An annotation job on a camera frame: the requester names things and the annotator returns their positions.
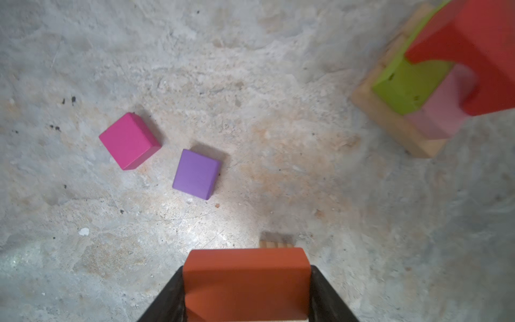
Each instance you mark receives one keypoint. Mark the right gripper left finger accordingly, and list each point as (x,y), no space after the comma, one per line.
(169,305)

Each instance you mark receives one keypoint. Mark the red arch block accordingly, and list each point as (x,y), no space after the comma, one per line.
(478,34)

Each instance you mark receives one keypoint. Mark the purple cube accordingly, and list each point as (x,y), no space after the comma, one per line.
(196,174)

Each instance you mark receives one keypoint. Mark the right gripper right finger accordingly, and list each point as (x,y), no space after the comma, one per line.
(325,304)

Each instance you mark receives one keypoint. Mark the natural wood long block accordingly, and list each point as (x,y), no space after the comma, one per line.
(399,128)

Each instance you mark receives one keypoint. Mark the small natural wood cube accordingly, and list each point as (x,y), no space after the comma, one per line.
(270,244)

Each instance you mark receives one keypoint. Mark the pink block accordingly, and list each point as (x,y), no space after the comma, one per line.
(441,117)

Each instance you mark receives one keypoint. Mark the orange block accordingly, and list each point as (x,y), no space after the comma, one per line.
(261,284)

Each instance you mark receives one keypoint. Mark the lime green block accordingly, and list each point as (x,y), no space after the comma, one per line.
(405,86)

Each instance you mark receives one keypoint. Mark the magenta cube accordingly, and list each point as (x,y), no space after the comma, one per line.
(130,141)

